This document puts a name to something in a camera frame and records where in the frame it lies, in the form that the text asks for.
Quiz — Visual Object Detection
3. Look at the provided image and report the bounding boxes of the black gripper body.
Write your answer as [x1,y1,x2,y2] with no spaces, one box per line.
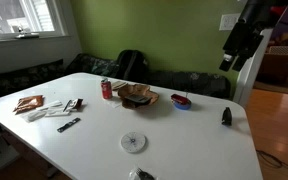
[222,20,265,62]

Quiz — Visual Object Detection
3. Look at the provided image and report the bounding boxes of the clear plastic cutlery packet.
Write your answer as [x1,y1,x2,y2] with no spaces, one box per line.
[128,166,157,180]

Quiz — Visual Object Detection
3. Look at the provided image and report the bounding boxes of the wooden cabinet with grille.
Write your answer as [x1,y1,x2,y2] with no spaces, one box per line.
[256,45,288,85]

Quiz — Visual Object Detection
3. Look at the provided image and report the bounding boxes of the dark floral back cushion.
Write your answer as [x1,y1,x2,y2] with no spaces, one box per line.
[146,70,232,100]

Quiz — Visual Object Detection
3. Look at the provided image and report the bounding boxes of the black sunglasses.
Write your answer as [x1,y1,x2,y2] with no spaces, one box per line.
[220,106,234,127]

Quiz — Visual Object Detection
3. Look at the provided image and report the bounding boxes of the blue and red bowl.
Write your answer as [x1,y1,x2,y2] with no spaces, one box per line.
[170,92,193,111]

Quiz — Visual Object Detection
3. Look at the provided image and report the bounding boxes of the crumpled brown paper bag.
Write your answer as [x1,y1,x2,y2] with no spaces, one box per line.
[117,83,160,110]

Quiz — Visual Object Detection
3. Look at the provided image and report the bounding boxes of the black backpack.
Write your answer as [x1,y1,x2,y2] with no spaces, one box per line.
[114,49,149,83]

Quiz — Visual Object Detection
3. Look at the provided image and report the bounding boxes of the black wallet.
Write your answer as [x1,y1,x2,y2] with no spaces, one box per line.
[124,93,152,105]

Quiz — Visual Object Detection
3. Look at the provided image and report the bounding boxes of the white round disc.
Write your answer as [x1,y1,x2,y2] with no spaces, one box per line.
[120,131,148,154]

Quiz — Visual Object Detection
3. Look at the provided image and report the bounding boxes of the red soda can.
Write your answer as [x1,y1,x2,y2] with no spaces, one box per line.
[100,77,114,100]

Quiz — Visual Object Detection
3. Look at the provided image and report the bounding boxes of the green patterned corner cushion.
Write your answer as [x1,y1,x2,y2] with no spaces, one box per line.
[64,52,121,79]

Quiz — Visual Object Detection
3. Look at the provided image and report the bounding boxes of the white paper packets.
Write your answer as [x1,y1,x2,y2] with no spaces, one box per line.
[62,97,85,113]

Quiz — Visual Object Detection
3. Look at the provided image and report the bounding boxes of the black flat strip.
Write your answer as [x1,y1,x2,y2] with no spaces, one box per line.
[56,116,82,134]

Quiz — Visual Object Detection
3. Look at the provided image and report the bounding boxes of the flat white sachet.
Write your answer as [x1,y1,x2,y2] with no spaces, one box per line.
[45,108,72,118]

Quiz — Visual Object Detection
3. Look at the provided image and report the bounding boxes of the long white sachet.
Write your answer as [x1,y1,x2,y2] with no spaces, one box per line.
[35,100,64,111]

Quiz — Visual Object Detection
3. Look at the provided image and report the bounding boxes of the white plastic sachet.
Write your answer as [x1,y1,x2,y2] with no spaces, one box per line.
[23,109,49,123]

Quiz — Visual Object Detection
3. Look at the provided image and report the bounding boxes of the orange snack packet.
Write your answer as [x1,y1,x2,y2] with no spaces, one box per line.
[12,94,45,115]

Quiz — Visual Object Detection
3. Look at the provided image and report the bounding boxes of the small device on windowsill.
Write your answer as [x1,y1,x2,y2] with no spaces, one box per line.
[14,25,41,40]

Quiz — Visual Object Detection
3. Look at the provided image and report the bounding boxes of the dark patterned bench cushion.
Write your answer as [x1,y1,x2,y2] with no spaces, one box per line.
[0,59,66,103]

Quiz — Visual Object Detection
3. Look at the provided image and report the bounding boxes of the white framed window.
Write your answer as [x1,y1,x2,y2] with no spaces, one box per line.
[0,0,68,42]

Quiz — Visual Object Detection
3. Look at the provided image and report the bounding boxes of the white wall outlet plate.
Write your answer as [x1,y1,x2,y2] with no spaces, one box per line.
[218,12,242,32]

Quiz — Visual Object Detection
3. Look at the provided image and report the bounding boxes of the black floor cable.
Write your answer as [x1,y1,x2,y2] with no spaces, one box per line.
[255,149,288,172]

